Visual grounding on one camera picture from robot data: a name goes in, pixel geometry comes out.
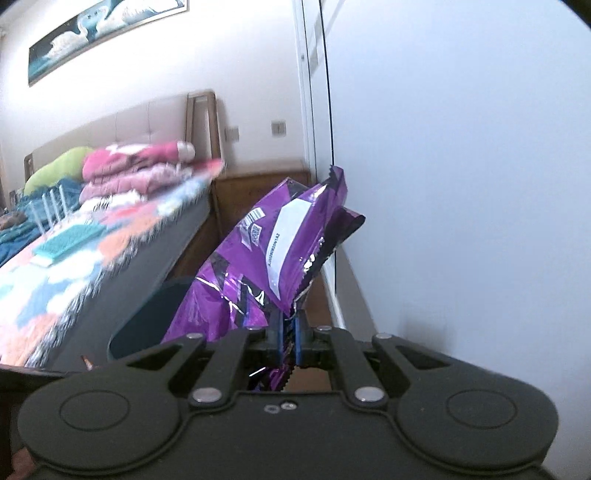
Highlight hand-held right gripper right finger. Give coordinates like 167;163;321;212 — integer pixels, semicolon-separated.
293;310;455;409

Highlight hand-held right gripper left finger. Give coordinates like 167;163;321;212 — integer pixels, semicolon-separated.
127;314;284;407

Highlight purple snack bag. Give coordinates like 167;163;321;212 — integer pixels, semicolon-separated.
161;165;366;393

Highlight dark teal plastic bin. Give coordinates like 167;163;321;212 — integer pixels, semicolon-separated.
107;276;204;363

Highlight wooden nightstand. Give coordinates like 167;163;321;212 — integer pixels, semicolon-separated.
213;170;312;273

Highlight folded pink clothes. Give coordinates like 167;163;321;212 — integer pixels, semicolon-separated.
78;159;227;204

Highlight white printed shirt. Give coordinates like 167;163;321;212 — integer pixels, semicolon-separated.
85;191;148;213

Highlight teal game board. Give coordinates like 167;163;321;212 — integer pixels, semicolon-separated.
31;225;105;267

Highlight white sliding door wardrobe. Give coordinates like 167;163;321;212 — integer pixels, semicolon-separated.
293;0;591;393

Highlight beige padded headboard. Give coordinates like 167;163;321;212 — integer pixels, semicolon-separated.
24;90;225;204

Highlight white peg rack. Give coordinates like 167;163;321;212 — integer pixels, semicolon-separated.
28;185;77;232

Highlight green pillow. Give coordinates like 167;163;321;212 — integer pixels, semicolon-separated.
23;147;95;197

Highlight teal checked quilt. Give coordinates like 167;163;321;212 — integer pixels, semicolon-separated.
0;180;84;268

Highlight framed swan painting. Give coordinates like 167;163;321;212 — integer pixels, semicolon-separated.
28;0;190;88

